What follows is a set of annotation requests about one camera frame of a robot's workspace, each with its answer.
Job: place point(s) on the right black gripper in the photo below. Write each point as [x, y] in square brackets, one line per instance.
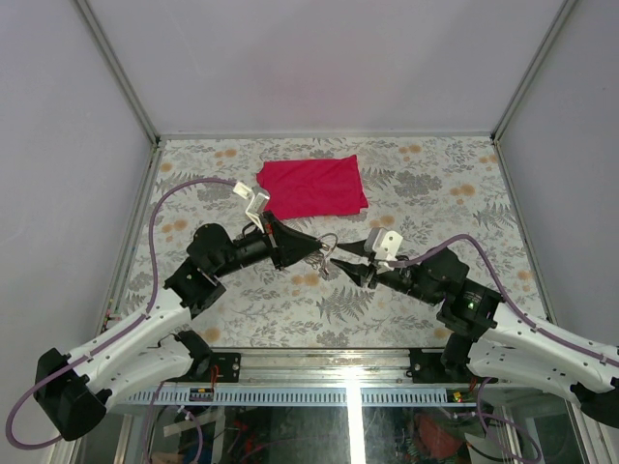
[361, 273]

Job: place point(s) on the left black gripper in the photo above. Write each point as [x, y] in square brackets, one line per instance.
[286, 245]

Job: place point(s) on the bunch of metal keys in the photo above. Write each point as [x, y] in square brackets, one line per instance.
[319, 261]

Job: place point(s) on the silver wire keyring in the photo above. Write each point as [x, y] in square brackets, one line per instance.
[329, 242]

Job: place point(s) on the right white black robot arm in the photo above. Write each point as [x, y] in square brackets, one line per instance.
[492, 337]

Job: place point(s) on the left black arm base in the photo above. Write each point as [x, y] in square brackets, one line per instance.
[213, 362]

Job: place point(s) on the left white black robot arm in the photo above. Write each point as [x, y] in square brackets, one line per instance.
[77, 389]

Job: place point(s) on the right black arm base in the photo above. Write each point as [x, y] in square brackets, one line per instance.
[435, 368]

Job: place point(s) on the folded red cloth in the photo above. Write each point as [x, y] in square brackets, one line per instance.
[313, 187]

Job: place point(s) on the floral patterned table mat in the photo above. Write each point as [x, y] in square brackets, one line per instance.
[428, 189]

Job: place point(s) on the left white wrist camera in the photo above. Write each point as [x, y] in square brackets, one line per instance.
[256, 198]

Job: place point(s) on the aluminium mounting rail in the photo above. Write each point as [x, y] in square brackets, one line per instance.
[388, 366]

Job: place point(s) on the white slotted cable duct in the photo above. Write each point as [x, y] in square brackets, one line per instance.
[245, 396]

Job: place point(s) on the left aluminium frame post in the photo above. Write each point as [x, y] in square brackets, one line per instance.
[116, 70]

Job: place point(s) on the aluminium frame post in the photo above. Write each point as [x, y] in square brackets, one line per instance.
[116, 70]
[554, 30]

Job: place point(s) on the right aluminium frame post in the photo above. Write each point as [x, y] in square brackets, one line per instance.
[554, 30]

